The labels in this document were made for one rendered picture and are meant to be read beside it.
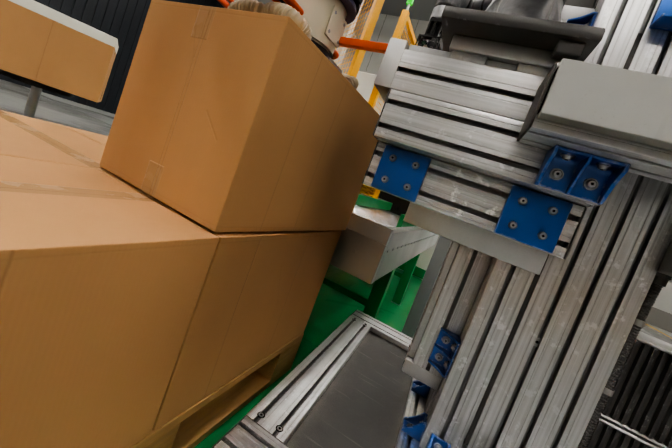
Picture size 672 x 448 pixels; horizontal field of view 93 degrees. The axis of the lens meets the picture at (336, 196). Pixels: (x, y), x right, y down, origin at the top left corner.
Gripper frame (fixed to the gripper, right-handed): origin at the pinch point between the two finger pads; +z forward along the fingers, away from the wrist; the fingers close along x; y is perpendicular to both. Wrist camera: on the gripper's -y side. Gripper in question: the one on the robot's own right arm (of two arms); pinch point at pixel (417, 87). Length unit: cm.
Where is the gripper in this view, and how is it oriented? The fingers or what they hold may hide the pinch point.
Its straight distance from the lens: 113.8
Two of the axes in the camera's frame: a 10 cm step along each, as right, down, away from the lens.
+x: 8.3, 3.5, -4.3
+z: -3.6, 9.3, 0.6
